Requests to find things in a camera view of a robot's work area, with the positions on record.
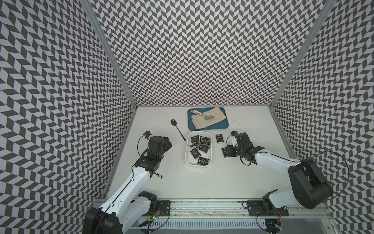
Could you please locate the white plastic storage box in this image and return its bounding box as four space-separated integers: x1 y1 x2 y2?
185 131 213 168

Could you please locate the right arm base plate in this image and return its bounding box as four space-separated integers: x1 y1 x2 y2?
243 200 289 217

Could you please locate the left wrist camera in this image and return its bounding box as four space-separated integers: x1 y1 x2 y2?
143 131 152 139

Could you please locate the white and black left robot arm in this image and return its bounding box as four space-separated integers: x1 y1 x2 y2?
82 136 172 234

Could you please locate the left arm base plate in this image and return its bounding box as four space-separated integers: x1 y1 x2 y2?
143 200 171 217

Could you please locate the beige folded cloth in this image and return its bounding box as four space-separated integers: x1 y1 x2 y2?
191 107 227 129

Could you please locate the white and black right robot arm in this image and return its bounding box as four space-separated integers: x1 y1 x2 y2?
226 131 334 214

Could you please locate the black metal spoon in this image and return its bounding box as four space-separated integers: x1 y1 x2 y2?
170 119 187 141

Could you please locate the aluminium front rail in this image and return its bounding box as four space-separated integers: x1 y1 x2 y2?
169 199 333 219

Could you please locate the black tissue pack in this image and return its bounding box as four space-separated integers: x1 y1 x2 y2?
198 144 210 154
200 136 211 146
222 147 230 158
215 134 224 144
191 135 200 143
190 149 201 160
190 142 201 149
197 157 209 166

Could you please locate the pink handled spoon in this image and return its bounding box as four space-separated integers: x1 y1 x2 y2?
191 109 209 120

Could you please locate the teal plastic tray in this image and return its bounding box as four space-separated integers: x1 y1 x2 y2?
187 106 229 131

